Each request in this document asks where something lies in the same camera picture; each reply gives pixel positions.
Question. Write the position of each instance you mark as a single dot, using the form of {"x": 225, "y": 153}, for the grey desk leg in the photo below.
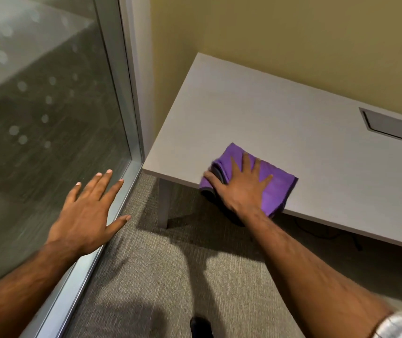
{"x": 164, "y": 204}

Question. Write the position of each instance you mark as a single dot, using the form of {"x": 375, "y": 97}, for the person's right hand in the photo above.
{"x": 243, "y": 195}

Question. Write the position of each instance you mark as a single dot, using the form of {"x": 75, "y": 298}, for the person's left forearm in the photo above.
{"x": 14, "y": 288}

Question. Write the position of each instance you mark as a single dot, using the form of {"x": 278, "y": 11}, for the person's right middle finger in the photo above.
{"x": 247, "y": 165}

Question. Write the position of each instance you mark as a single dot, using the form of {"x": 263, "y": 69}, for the person's right little finger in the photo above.
{"x": 266, "y": 183}

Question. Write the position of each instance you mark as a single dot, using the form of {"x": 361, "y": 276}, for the purple microfibre cloth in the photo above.
{"x": 279, "y": 193}

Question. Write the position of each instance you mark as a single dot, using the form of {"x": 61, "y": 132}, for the black shoe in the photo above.
{"x": 201, "y": 328}

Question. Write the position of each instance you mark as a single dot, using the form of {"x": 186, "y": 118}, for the frosted dotted glass panel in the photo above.
{"x": 46, "y": 102}

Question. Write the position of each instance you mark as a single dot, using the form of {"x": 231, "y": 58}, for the person's left middle finger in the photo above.
{"x": 102, "y": 184}

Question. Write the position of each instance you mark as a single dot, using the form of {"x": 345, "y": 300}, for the person's right thumb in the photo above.
{"x": 215, "y": 181}

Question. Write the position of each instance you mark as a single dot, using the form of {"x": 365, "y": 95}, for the person's left thumb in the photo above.
{"x": 118, "y": 225}

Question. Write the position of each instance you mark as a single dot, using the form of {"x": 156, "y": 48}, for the person's left little finger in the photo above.
{"x": 73, "y": 195}

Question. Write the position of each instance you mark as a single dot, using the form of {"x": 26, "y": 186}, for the aluminium partition frame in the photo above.
{"x": 132, "y": 137}

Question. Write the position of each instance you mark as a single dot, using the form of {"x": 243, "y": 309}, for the person's left hand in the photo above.
{"x": 81, "y": 221}

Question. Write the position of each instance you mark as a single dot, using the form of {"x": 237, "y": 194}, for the person's right forearm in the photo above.
{"x": 303, "y": 274}

